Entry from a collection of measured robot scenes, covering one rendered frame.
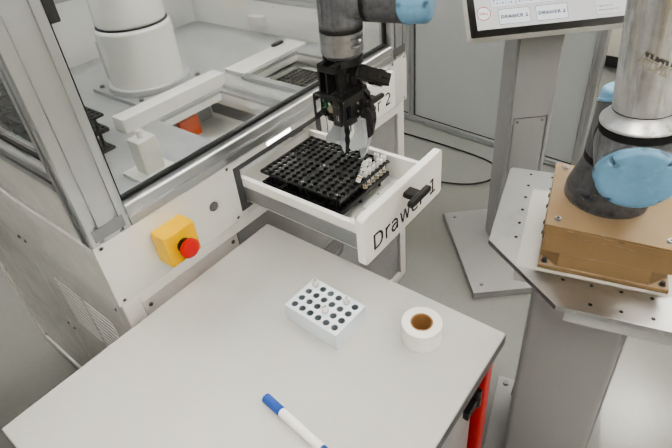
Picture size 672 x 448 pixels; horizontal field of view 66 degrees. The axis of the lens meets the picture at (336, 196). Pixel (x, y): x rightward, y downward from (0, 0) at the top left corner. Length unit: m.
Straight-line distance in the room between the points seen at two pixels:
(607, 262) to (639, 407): 0.90
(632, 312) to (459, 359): 0.33
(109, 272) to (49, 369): 1.23
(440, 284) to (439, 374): 1.22
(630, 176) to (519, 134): 1.11
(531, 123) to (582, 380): 0.93
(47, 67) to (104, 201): 0.24
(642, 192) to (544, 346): 0.53
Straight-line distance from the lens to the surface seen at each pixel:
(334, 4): 0.87
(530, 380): 1.42
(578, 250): 1.07
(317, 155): 1.18
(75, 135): 0.91
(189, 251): 1.01
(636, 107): 0.86
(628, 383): 1.96
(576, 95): 2.67
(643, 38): 0.82
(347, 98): 0.92
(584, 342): 1.29
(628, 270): 1.09
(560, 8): 1.74
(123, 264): 1.04
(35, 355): 2.31
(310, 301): 0.98
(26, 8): 0.86
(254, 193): 1.14
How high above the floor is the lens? 1.50
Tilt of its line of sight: 35 degrees down
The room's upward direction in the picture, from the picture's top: 6 degrees counter-clockwise
